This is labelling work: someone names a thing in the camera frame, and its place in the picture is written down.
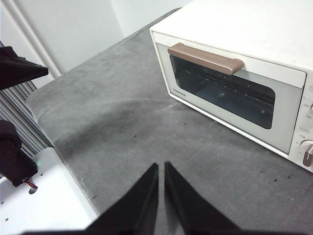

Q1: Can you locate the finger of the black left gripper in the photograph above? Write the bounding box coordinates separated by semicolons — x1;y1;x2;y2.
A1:
0;46;26;61
0;58;49;90

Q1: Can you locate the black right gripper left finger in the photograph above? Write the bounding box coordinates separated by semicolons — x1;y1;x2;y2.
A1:
83;163;159;235

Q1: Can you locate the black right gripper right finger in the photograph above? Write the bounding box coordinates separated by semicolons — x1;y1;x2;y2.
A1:
164;161;244;235

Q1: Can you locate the oven door with brown handle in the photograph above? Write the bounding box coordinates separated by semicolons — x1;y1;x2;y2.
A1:
152;31;308;155

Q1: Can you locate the cream Toshiba toaster oven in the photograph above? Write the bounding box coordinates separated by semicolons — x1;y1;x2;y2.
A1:
149;0;313;174

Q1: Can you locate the grey ribbed panel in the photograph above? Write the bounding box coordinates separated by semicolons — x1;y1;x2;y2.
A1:
0;40;53;159

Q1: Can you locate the cream brown timer knob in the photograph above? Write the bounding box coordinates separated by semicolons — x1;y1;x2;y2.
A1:
300;140;313;168

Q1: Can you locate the thin red wire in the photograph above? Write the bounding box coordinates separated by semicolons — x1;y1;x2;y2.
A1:
22;178;39;189

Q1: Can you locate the metal wire oven rack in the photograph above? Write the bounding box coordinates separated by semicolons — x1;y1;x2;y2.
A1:
183;70;276;103

